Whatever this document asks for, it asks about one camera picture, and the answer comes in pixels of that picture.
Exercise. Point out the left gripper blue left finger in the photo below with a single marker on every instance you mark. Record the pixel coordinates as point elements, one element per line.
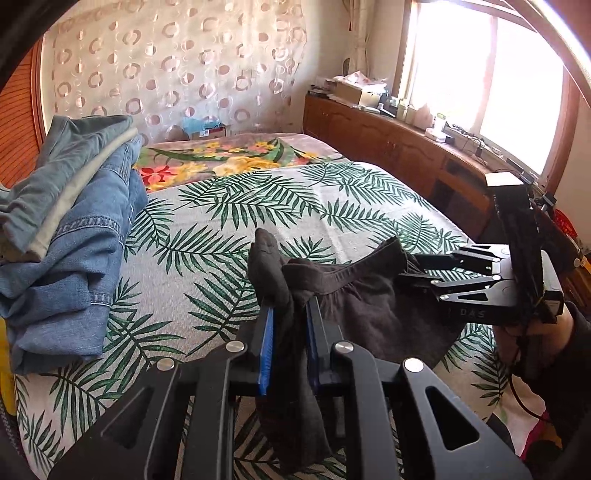
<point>261,349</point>

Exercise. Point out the person right hand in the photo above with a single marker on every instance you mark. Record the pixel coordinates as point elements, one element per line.
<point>535,345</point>

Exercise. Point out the cardboard box on cabinet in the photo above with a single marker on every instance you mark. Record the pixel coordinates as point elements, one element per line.
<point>358,94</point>

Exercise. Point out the palm leaf bed cover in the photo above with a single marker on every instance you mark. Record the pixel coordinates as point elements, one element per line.
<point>183,288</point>

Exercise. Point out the long wooden cabinet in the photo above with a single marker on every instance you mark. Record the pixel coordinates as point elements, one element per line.
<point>454,182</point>

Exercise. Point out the floral blanket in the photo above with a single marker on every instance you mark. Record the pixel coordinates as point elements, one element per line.
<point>168,164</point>

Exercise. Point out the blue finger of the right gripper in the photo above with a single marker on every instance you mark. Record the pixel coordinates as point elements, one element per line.
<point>487,289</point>
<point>477,259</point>

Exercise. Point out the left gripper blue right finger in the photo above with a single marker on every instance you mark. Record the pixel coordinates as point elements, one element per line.
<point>321,335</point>

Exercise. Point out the wooden headboard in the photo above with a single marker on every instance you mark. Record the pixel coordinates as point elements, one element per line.
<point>22,127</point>

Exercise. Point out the blue denim jeans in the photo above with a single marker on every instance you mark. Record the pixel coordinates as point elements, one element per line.
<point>56,311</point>

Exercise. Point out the window with wooden frame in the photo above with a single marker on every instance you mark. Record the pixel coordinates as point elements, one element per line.
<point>490,73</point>

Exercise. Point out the circle pattern lace curtain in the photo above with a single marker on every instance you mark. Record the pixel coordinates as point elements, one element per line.
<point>166,63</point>

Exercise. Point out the right forearm dark sleeve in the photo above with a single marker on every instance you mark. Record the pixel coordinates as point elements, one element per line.
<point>564,383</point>

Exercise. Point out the blue tissue box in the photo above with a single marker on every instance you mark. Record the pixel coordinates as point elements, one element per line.
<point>205,128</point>

